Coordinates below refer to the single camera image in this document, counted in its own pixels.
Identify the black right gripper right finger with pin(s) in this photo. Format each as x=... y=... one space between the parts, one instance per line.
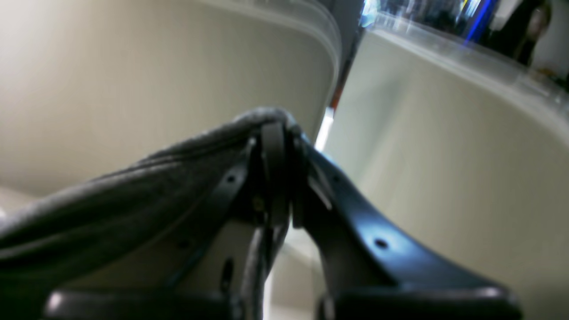
x=374 y=270

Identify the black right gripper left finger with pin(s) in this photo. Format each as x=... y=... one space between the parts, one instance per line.
x=205 y=265

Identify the grey t-shirt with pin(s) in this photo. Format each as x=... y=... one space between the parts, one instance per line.
x=78 y=230

